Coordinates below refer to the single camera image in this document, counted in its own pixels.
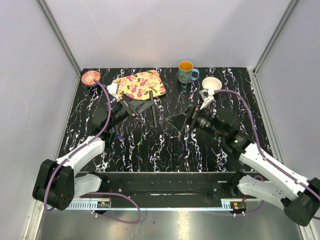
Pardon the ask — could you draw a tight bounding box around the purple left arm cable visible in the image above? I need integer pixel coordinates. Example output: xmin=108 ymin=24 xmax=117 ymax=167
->
xmin=43 ymin=79 xmax=142 ymax=224

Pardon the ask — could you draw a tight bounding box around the slotted aluminium cable duct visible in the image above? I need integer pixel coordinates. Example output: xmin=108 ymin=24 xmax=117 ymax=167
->
xmin=66 ymin=195 xmax=237 ymax=211

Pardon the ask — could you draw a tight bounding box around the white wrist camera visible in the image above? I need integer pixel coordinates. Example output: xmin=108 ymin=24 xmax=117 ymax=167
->
xmin=199 ymin=88 xmax=215 ymax=110
xmin=106 ymin=82 xmax=121 ymax=101

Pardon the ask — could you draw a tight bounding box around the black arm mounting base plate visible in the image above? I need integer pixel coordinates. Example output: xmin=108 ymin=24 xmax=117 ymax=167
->
xmin=79 ymin=171 xmax=258 ymax=209

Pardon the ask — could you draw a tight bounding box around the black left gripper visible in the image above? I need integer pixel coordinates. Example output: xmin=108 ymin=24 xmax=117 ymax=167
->
xmin=106 ymin=93 xmax=154 ymax=131

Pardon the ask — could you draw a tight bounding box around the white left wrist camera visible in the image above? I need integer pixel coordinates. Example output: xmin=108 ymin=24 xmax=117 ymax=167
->
xmin=106 ymin=82 xmax=121 ymax=101

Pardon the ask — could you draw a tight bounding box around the red patterned bowl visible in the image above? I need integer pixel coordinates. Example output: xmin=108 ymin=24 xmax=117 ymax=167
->
xmin=81 ymin=70 xmax=101 ymax=86

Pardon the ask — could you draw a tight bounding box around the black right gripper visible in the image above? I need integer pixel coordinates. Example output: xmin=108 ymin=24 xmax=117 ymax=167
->
xmin=165 ymin=102 xmax=226 ymax=140

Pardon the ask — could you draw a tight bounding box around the cream white bowl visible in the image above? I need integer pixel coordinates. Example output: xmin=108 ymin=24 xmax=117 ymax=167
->
xmin=200 ymin=77 xmax=222 ymax=96

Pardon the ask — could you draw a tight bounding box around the blue mug yellow inside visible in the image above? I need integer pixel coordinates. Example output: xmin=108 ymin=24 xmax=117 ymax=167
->
xmin=177 ymin=60 xmax=200 ymax=84

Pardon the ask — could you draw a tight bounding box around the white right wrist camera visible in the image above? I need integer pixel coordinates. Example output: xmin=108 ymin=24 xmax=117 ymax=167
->
xmin=199 ymin=88 xmax=215 ymax=110

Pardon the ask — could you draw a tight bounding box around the floral rectangular tray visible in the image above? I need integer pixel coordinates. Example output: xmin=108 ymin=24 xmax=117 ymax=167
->
xmin=112 ymin=69 xmax=166 ymax=100

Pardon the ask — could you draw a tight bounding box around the black remote control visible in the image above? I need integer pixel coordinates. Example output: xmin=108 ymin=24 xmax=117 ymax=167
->
xmin=149 ymin=90 xmax=158 ymax=129

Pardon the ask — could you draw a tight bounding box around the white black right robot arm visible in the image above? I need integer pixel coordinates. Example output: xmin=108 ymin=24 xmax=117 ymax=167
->
xmin=165 ymin=105 xmax=320 ymax=227

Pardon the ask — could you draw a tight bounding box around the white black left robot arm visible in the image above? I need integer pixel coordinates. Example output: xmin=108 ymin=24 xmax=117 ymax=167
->
xmin=32 ymin=94 xmax=154 ymax=211

